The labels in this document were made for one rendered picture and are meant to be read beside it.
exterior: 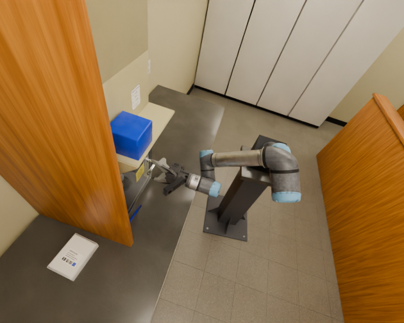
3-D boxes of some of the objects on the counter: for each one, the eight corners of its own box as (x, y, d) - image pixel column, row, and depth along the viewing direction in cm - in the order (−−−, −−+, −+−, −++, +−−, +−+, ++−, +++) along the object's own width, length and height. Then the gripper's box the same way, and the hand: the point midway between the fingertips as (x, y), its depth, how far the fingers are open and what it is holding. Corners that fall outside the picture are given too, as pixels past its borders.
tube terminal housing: (77, 210, 103) (-16, 63, 45) (112, 166, 125) (79, 26, 67) (122, 226, 103) (84, 97, 45) (149, 179, 124) (148, 49, 66)
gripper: (190, 183, 109) (156, 171, 109) (196, 160, 94) (156, 147, 94) (185, 196, 103) (149, 183, 103) (190, 174, 88) (149, 159, 89)
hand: (150, 170), depth 97 cm, fingers open, 14 cm apart
